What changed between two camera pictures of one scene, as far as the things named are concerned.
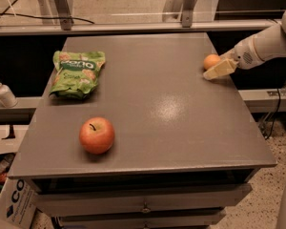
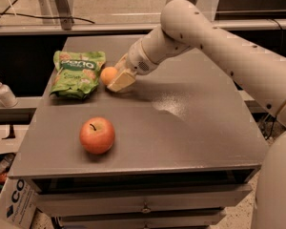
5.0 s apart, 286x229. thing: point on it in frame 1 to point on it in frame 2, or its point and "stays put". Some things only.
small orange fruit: (211, 60) to (108, 74)
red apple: (96, 135) stays put
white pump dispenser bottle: (4, 93) stays put
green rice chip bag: (76, 73) stays put
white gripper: (244, 56) to (139, 59)
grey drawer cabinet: (128, 133) stays put
